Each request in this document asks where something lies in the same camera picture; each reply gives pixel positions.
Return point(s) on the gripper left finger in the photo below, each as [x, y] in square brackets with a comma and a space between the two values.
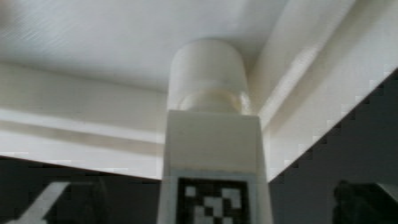
[37, 209]

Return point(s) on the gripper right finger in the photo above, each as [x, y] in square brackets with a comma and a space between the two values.
[366, 203]

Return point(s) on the white square tabletop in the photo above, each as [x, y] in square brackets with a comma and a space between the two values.
[85, 53]

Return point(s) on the white table leg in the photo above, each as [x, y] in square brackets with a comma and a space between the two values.
[213, 190]

